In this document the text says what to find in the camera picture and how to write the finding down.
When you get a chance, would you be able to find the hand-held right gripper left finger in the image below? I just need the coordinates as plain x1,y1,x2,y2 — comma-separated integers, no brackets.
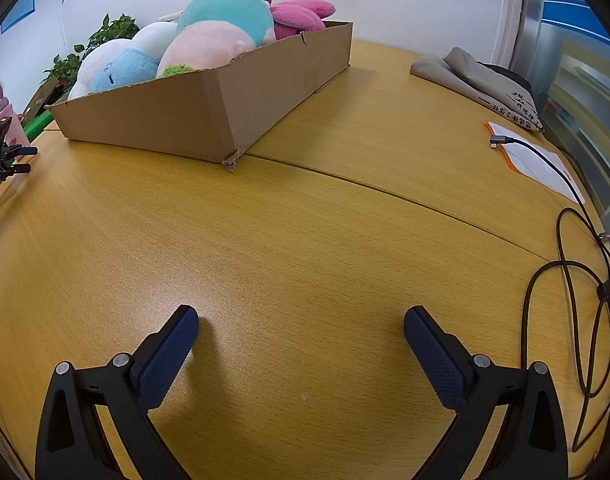
35,304,200,480

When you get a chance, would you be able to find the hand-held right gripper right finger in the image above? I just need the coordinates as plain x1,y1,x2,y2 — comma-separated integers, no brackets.
404,305,570,480

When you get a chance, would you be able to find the cardboard box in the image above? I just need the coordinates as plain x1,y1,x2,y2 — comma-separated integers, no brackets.
45,21,354,173

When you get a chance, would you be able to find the white envelope with orange edge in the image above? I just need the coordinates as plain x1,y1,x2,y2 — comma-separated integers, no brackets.
484,121,586,204

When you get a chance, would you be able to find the green board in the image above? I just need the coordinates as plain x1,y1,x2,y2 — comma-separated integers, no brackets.
24,87,70,142

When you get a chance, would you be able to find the pink rabbit bottle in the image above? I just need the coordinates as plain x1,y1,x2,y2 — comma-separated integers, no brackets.
0,76,28,163

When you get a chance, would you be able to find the grey cloth bag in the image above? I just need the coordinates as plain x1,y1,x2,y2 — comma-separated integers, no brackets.
410,47,546,133

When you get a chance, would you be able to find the brown planter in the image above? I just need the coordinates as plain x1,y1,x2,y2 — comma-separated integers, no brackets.
22,79,60,121

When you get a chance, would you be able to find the black cloth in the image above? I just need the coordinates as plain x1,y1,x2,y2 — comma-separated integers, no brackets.
478,62,534,106

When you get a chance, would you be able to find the light blue plush toy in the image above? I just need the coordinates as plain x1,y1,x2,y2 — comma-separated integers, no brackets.
67,39,161,101

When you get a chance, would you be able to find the pale pink plush toy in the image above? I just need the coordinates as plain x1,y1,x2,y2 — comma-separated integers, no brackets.
156,25,258,78

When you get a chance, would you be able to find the white plush toy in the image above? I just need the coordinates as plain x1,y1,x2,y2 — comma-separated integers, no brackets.
130,21,181,61

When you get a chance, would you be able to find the glass door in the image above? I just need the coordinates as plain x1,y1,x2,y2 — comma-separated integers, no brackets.
522,0,610,256

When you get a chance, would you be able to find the green potted plant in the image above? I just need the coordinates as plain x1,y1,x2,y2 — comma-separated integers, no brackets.
42,14,140,83

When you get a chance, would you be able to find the teal plush toy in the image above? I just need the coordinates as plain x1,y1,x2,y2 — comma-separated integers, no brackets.
176,0,276,51

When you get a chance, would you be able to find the magenta plush toy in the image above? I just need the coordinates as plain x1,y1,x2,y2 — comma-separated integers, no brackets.
269,0,337,41

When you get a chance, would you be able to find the black cable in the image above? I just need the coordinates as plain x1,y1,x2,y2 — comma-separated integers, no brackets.
522,207,610,453

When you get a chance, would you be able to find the grey usb cable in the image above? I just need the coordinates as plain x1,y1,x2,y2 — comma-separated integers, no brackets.
489,135,586,202

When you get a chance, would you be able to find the blue wall poster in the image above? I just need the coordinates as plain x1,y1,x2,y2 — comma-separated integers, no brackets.
0,0,36,35

